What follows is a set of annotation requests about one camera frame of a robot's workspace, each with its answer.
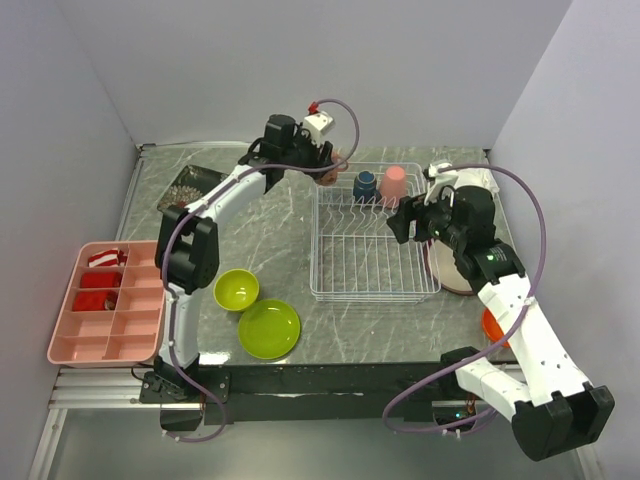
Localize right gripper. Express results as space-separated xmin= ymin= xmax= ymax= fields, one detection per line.
xmin=386 ymin=183 xmax=466 ymax=250

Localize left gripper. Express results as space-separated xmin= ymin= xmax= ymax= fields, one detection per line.
xmin=282 ymin=123 xmax=335 ymax=180

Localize pink plastic cup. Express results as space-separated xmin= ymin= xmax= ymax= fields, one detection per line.
xmin=379 ymin=165 xmax=407 ymax=209

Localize pink ceramic mug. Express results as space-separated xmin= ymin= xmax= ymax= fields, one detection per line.
xmin=316 ymin=151 xmax=349 ymax=187

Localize dark blue ceramic mug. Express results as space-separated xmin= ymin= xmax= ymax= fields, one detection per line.
xmin=352 ymin=171 xmax=377 ymax=202

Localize orange bowl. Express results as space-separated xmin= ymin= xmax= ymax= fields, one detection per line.
xmin=481 ymin=308 xmax=504 ymax=343

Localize green bowl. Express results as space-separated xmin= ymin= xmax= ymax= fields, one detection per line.
xmin=213 ymin=269 xmax=260 ymax=312

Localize green plate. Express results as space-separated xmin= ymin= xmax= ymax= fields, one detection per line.
xmin=237 ymin=299 xmax=301 ymax=360

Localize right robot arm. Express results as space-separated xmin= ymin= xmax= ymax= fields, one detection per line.
xmin=382 ymin=186 xmax=615 ymax=461

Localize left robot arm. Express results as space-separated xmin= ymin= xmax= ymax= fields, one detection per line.
xmin=153 ymin=111 xmax=334 ymax=402

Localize brown rimmed round plate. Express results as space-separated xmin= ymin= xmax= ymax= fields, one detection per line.
xmin=428 ymin=240 xmax=474 ymax=296

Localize black floral square plate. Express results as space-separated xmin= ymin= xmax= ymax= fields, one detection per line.
xmin=156 ymin=165 xmax=227 ymax=212

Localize black base bar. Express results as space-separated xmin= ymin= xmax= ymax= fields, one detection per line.
xmin=138 ymin=361 xmax=496 ymax=426

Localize red white striped cloth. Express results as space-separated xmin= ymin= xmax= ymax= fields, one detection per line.
xmin=87 ymin=249 xmax=128 ymax=268

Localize red cloth roll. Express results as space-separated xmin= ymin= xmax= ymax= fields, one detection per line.
xmin=72 ymin=290 xmax=118 ymax=312
xmin=79 ymin=271 xmax=123 ymax=289

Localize pink compartment tray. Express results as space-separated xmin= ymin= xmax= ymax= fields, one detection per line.
xmin=47 ymin=241 xmax=164 ymax=368

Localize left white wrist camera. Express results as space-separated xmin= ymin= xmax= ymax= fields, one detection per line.
xmin=302 ymin=102 xmax=335 ymax=147

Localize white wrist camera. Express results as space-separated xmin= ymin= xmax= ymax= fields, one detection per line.
xmin=423 ymin=161 xmax=459 ymax=205
xmin=302 ymin=102 xmax=335 ymax=147

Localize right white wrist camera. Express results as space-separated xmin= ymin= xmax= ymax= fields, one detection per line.
xmin=423 ymin=161 xmax=459 ymax=205

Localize white wire dish rack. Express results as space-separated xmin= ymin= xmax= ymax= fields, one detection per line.
xmin=310 ymin=162 xmax=441 ymax=303

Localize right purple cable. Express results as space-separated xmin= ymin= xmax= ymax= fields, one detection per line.
xmin=382 ymin=165 xmax=549 ymax=437

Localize purple cable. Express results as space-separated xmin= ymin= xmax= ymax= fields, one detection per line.
xmin=382 ymin=165 xmax=549 ymax=437
xmin=162 ymin=98 xmax=362 ymax=445

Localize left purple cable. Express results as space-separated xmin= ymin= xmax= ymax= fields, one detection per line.
xmin=162 ymin=98 xmax=362 ymax=445

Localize aluminium frame rail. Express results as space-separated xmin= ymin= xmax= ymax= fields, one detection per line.
xmin=28 ymin=368 xmax=200 ymax=479

